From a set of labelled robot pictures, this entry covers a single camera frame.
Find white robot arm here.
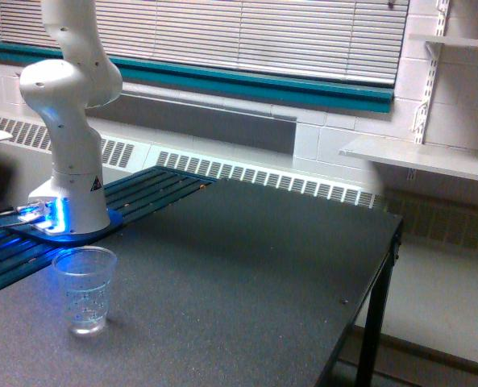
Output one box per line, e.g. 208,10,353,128
19,1,123,235

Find white baseboard heater grille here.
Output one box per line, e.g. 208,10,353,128
0,112,384,210

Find teal window sill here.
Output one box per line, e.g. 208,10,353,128
0,42,393,113

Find clear plastic cup on table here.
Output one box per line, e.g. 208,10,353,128
52,246,118,336

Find white window blinds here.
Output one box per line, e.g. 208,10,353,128
0,0,409,85

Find black table leg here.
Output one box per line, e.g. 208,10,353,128
355,222,403,386

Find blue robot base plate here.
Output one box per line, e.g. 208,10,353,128
0,210,123,246

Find dark blue aluminium rail frame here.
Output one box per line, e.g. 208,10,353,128
0,167,216,290

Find lower white wall shelf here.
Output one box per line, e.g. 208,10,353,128
339,136,478,181

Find white wall shelf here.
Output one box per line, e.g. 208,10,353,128
409,34,478,49
339,136,478,181

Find white slotted shelf rail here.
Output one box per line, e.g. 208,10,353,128
412,0,450,144

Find upper white wall shelf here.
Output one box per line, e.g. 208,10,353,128
409,34,478,49

